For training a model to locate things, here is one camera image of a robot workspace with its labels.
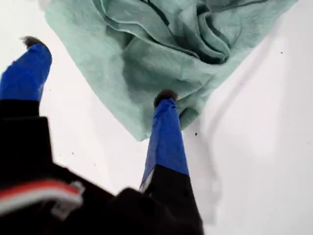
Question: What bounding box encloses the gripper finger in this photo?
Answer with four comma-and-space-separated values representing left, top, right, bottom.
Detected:
139, 89, 201, 214
0, 36, 53, 119

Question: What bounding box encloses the pale green T-shirt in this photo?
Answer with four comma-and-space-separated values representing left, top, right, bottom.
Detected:
45, 0, 300, 142

